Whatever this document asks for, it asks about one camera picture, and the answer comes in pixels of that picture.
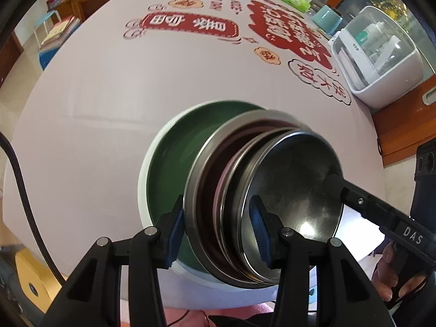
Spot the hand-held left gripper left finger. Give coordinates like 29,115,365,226
39,194,186,327

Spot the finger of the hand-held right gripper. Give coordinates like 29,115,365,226
322,174,409,229

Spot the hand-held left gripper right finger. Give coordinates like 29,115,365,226
249,194,389,327

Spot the large stainless steel bowl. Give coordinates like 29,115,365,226
183,109,312,285

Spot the small stainless steel bowl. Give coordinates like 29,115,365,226
235,131,344,283

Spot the pink bowl with steel lining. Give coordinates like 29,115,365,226
213,129,307,278

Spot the plain white plate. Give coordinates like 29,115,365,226
138,100,310,292

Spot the dark green plate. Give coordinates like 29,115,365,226
150,101,273,276

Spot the person's right hand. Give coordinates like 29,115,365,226
373,242,436,302

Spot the wooden sideboard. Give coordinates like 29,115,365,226
371,75,436,167

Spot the pink cloth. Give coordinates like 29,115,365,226
163,303,273,327

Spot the white countertop sterilizer appliance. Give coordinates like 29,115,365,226
329,5,425,110

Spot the yellow object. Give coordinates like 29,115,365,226
15,249,65,309

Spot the printed pink tablecloth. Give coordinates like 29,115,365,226
0,0,385,310

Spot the teal box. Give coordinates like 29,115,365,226
313,6,343,35

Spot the stack of books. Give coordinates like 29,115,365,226
41,15,80,46

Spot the wooden cabinet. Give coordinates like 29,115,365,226
48,0,137,24

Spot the blue stool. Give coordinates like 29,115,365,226
34,10,62,70

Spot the black cable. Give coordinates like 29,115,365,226
0,133,69,280

